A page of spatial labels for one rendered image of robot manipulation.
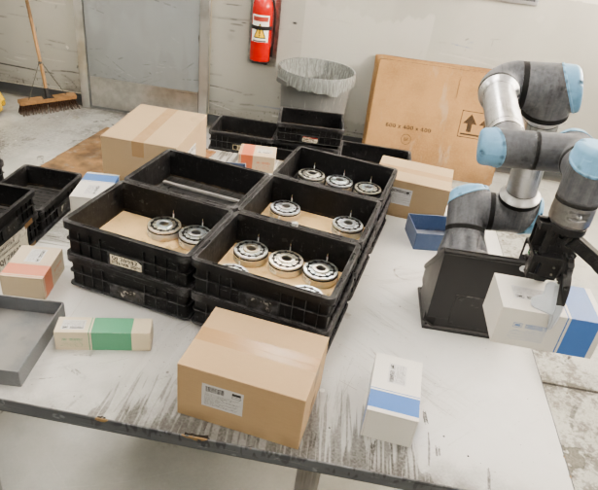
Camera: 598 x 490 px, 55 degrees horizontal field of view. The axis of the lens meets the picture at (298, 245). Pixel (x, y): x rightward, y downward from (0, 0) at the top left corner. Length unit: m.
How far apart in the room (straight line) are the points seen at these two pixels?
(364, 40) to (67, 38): 2.38
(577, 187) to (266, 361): 0.74
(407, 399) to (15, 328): 1.04
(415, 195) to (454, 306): 0.68
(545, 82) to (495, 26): 3.11
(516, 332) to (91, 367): 1.02
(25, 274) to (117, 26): 3.44
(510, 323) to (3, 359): 1.20
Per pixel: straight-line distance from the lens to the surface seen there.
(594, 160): 1.10
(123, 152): 2.33
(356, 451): 1.41
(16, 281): 1.80
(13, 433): 2.42
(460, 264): 1.67
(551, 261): 1.18
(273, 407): 1.31
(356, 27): 4.57
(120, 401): 1.48
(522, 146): 1.18
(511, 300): 1.22
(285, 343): 1.39
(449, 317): 1.77
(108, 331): 1.58
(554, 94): 1.54
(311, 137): 3.45
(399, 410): 1.39
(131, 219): 1.90
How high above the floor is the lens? 1.79
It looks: 32 degrees down
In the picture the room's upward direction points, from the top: 7 degrees clockwise
